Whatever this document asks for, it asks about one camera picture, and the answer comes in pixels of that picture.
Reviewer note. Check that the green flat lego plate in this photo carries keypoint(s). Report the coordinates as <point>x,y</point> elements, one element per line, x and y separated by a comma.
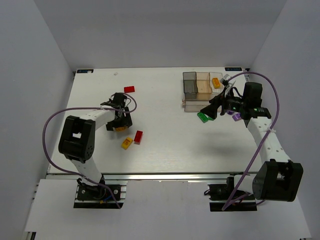
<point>202,117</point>

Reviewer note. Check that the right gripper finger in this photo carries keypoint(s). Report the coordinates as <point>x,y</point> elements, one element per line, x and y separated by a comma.
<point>211,110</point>
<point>217,100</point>

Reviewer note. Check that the clear container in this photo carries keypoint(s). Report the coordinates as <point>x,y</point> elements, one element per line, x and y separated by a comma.
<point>219,76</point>

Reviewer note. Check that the smoky grey container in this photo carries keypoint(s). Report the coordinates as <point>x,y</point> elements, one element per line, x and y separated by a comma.
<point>190,88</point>

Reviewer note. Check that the aluminium table rail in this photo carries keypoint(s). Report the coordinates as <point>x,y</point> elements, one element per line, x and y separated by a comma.
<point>166,176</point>

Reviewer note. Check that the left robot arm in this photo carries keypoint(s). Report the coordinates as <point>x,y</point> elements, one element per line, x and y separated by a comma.
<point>77,141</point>

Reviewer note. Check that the yellow rounded lego brick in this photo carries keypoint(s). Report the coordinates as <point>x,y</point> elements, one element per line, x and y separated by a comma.
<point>120,129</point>

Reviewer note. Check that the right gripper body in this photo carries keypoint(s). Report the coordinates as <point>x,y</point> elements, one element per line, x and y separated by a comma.
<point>222,104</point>

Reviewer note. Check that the red long lego brick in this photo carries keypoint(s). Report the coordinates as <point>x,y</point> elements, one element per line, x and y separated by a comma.
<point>138,137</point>

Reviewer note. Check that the purple rounded lego brick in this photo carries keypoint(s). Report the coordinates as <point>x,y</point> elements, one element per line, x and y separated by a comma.
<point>231,113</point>

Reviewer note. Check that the left corner label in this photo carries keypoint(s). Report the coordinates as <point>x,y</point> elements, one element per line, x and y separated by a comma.
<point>84,71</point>

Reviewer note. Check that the red flat lego brick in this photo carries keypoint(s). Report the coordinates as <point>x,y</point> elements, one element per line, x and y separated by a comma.
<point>129,89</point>

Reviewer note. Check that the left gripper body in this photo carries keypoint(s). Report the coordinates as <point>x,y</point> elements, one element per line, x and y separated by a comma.
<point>119,123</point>

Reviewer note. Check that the corner label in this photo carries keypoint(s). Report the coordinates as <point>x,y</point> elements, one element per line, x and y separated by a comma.
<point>84,71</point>
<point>233,69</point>

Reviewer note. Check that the yellow square lego brick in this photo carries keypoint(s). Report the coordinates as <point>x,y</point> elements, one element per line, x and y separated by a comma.
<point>126,143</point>

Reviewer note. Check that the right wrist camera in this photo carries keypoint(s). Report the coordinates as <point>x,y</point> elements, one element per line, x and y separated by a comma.
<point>226,81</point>

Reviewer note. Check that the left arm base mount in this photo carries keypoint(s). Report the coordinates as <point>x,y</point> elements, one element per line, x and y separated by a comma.
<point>97,197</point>

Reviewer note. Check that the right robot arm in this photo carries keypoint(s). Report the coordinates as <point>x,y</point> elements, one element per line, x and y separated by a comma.
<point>279,177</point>

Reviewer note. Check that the right corner label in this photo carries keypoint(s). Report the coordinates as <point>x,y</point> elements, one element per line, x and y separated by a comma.
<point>233,69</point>

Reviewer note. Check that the purple small lego brick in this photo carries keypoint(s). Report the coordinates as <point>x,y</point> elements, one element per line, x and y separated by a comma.
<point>236,117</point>

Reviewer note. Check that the amber container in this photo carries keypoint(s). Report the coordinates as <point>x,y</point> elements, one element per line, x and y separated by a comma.
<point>204,90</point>

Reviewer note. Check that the yellow long lego brick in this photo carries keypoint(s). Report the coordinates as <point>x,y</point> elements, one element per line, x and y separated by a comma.
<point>216,83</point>

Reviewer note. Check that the long clear tray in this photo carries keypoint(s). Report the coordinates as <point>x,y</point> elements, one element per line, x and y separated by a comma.
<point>192,106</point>

